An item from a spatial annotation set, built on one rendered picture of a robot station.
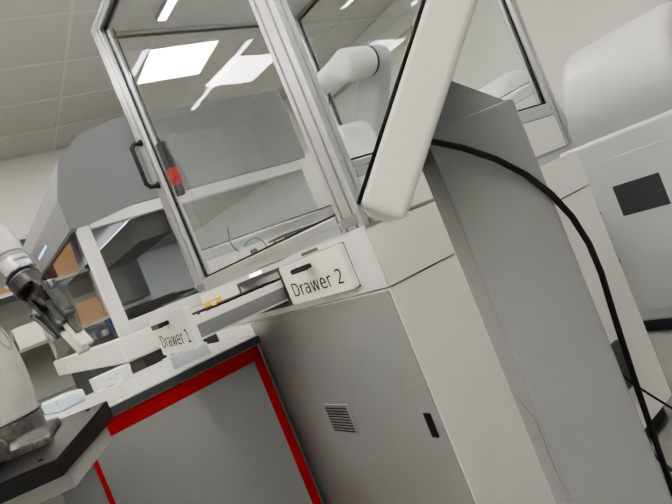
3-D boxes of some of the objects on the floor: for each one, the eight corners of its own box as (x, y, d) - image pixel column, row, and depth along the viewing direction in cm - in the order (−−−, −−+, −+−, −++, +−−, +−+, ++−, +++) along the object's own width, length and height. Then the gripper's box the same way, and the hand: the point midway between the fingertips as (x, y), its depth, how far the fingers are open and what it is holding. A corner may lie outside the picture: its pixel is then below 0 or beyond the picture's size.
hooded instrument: (203, 551, 213) (29, 131, 210) (104, 486, 363) (1, 240, 359) (407, 404, 285) (279, 89, 282) (254, 400, 434) (169, 194, 431)
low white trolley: (181, 704, 137) (65, 427, 135) (122, 621, 186) (37, 418, 185) (348, 556, 171) (257, 333, 170) (261, 519, 221) (190, 347, 220)
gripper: (0, 305, 129) (62, 375, 124) (15, 260, 122) (82, 333, 117) (30, 295, 135) (90, 361, 130) (46, 252, 128) (110, 320, 123)
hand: (77, 337), depth 124 cm, fingers closed
